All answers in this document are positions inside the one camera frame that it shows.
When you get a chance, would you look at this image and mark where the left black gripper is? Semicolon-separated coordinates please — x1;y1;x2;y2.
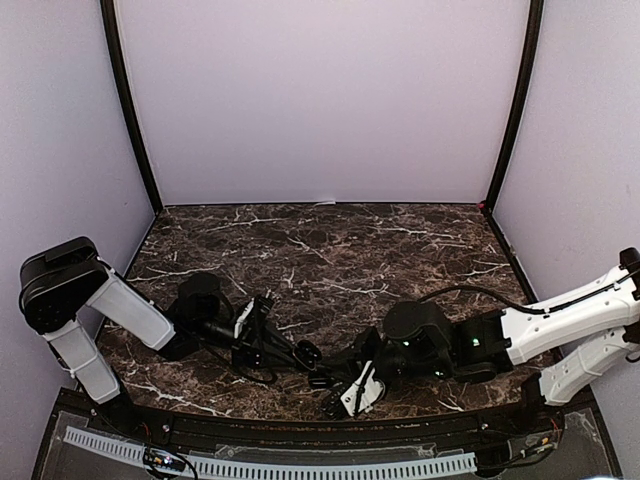
194;313;300;371

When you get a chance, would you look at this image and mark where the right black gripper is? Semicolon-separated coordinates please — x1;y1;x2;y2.
321;327;452;402

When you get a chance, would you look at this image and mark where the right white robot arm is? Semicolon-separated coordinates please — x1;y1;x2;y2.
308;248;639;434

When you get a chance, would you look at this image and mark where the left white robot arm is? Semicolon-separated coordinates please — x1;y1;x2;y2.
19;236;319;436

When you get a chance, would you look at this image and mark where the black closed charging case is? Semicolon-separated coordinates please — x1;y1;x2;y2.
308;371;335;389

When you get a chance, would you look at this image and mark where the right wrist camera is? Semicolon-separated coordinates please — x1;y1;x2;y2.
339;371;386;417

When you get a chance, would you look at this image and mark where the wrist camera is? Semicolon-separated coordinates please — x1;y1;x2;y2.
233;300;254;339
339;371;386;417

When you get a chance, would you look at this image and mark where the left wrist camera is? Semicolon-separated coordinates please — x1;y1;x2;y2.
233;300;254;339

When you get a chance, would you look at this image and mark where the white slotted cable duct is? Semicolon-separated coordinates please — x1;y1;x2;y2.
63;426;477;479

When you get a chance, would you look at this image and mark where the black front frame rail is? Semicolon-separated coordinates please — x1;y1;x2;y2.
30;375;621;480

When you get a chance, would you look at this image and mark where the left black frame post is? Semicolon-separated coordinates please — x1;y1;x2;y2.
99;0;164;216

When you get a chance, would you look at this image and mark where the black frame post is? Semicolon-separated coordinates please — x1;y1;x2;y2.
99;0;164;216
484;0;544;212

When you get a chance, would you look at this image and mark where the right black frame post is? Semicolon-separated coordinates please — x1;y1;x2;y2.
484;0;544;212

